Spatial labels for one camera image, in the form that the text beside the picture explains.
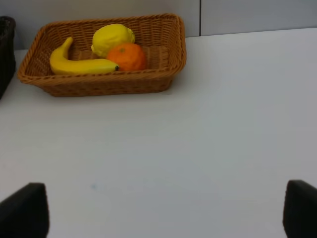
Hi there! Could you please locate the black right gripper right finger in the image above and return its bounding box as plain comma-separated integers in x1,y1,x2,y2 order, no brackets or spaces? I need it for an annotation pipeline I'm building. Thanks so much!
283,180,317,238

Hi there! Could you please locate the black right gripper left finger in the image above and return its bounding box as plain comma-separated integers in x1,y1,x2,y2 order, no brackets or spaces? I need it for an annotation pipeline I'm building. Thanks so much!
0,183,50,238

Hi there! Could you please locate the yellow banana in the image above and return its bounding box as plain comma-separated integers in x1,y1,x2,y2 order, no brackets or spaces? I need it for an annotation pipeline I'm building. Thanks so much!
50,37,119,75

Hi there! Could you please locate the orange mandarin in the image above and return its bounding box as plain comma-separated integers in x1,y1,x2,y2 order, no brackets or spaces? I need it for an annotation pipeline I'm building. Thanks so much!
106,43,147,71

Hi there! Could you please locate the yellow lemon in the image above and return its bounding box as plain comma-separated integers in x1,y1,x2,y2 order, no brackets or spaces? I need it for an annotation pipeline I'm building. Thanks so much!
91,24,135,58

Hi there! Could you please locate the dark brown wicker basket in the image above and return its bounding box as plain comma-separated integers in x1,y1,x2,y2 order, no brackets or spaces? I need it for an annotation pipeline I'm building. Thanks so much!
0,16,16,98

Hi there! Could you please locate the orange wicker basket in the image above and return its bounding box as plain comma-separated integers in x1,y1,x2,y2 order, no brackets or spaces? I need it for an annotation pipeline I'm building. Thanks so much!
17,13,186,97

